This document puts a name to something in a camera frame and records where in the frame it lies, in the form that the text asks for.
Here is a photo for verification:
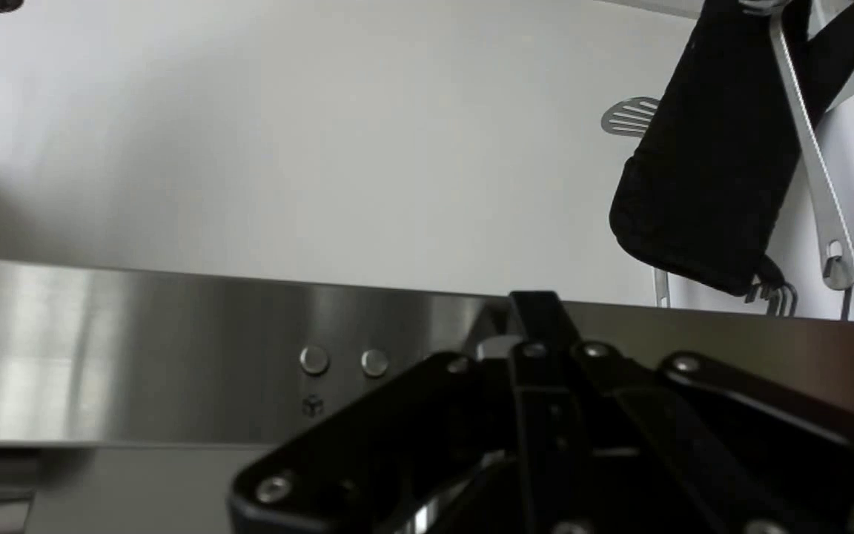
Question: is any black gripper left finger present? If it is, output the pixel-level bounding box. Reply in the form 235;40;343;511
226;290;558;534

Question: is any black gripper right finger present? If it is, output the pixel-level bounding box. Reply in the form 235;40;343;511
537;290;854;534

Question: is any round silver hood button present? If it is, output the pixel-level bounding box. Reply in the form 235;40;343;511
357;343;394;383
296;340;334;379

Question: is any stainless steel kitchen hood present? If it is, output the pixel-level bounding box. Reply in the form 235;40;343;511
0;251;854;534

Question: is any metal hanging fork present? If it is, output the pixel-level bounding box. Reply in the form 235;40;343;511
741;258;801;319

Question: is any black hanging oven mitt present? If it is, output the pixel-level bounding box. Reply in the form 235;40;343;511
609;0;854;300

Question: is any silver metal utensil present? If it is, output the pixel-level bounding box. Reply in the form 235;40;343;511
739;0;854;293

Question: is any grey slotted spatula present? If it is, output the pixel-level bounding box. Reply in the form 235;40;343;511
600;92;665;143

